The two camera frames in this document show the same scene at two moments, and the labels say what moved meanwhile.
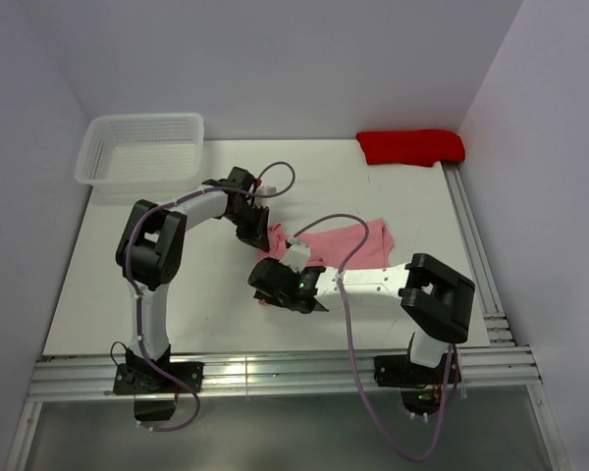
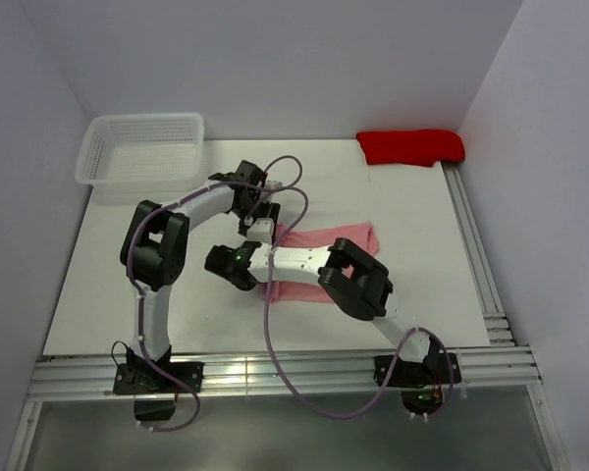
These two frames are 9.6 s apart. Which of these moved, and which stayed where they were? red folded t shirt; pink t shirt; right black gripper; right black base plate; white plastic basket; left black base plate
Moved: pink t shirt; right black gripper
Stayed: red folded t shirt; left black base plate; white plastic basket; right black base plate
